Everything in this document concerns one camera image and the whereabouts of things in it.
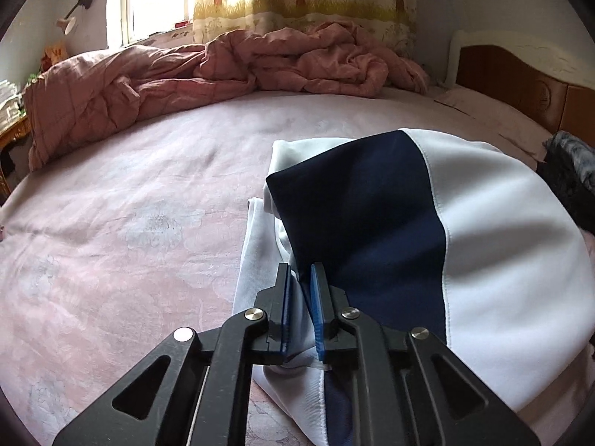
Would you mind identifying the carved wooden side table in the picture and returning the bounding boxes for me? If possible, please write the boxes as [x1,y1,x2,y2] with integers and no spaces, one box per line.
[0,116,31,196]

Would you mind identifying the bed with pink sheet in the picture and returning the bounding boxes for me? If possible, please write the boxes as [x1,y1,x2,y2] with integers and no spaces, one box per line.
[0,84,595,446]

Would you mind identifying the pink pillow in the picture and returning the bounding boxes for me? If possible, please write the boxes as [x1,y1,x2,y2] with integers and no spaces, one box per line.
[433,86,554,163]

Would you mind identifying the white and navy baseball jacket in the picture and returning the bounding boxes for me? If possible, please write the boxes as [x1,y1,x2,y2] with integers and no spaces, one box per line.
[231,127,587,446]

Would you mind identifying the window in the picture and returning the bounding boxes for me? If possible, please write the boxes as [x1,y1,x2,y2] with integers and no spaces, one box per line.
[107,0,224,49]

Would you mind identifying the wall lamp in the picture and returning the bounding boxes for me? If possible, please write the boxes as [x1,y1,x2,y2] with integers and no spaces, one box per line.
[56,0,93,35]

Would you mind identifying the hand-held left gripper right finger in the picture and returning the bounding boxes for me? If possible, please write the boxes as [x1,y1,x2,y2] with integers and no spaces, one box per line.
[311,261,542,446]

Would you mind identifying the folded black clothes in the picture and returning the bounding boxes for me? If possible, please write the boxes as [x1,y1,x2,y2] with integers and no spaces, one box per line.
[534,149,595,235]

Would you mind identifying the wooden headboard with white frame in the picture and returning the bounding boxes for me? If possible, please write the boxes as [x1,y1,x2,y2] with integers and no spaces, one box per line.
[445,29,595,140]

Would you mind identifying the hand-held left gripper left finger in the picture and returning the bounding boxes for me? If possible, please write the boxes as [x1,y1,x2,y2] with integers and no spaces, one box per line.
[52,262,293,446]

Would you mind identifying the crumpled pink quilt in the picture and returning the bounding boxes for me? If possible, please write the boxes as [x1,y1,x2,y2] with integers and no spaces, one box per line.
[22,21,431,172]

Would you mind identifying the tree print curtain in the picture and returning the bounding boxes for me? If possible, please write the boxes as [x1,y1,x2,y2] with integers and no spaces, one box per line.
[192,0,419,56]

